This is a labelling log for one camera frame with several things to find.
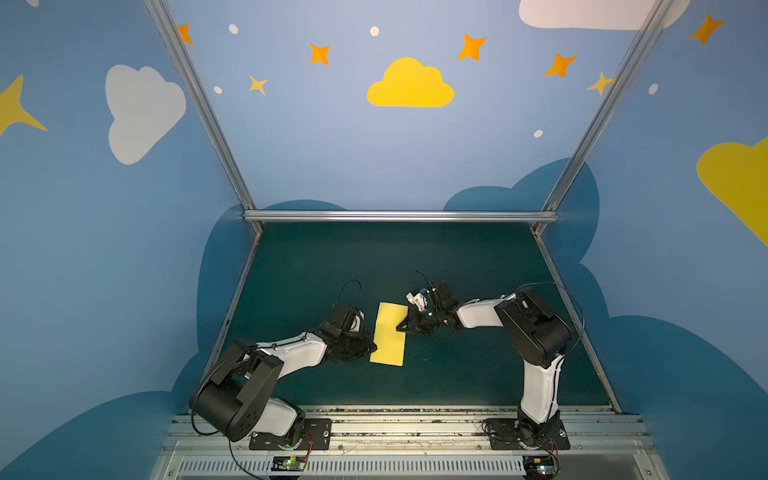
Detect yellow square paper sheet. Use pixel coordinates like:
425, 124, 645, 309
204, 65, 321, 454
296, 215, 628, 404
370, 303, 408, 367

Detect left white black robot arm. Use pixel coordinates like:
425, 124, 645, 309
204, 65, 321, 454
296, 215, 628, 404
189, 320, 377, 449

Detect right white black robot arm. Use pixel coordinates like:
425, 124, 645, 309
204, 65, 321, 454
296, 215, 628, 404
396, 281, 573, 451

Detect left green circuit board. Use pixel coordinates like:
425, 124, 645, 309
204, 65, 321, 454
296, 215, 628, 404
270, 456, 307, 473

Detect green circuit board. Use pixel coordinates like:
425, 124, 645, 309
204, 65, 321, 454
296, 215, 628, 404
270, 456, 307, 473
523, 456, 558, 480

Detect right green circuit board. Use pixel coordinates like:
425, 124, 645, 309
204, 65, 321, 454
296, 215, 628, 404
523, 456, 558, 480

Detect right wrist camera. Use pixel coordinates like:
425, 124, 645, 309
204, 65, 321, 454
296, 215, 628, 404
406, 280, 459, 312

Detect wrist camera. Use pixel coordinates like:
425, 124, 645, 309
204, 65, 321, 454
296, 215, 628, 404
325, 303, 364, 336
406, 280, 459, 312

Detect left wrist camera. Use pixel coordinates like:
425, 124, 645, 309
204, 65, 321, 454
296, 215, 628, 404
325, 303, 364, 336

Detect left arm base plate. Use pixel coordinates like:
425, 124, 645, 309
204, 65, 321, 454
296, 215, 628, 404
249, 418, 332, 452

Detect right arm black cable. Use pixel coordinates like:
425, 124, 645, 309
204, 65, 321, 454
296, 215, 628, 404
479, 281, 586, 466

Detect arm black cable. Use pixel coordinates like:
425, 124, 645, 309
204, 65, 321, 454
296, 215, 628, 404
189, 278, 363, 480
479, 281, 586, 466

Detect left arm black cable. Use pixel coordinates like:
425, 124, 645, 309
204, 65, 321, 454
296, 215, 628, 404
189, 278, 363, 480

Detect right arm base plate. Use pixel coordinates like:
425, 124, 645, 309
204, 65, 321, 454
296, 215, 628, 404
482, 417, 571, 450

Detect rear aluminium frame crossbar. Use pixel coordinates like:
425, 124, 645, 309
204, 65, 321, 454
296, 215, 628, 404
244, 210, 557, 224

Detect white slotted cable duct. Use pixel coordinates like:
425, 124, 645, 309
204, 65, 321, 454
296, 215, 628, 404
176, 456, 525, 478

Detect front aluminium rail bed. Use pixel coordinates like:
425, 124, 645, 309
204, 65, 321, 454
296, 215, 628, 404
151, 405, 670, 479

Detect left aluminium frame post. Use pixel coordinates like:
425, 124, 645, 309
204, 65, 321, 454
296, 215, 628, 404
144, 0, 257, 214

